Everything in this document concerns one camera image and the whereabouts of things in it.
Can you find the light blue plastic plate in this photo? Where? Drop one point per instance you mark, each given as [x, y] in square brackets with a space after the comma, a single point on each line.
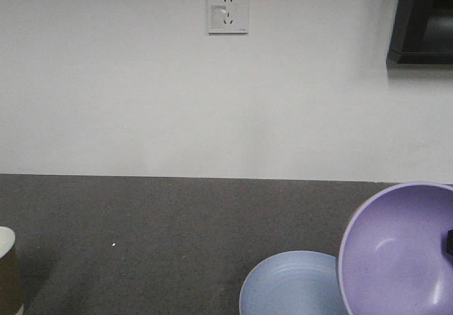
[293, 282]

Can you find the white wall power socket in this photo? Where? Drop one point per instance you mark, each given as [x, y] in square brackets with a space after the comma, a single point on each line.
[227, 17]

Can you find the purple plastic bowl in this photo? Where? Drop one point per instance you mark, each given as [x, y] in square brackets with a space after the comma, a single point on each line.
[392, 257]

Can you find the brown paper cup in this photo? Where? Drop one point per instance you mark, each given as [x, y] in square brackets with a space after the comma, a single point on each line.
[11, 291]

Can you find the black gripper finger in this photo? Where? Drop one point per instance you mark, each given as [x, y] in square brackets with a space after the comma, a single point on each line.
[449, 242]

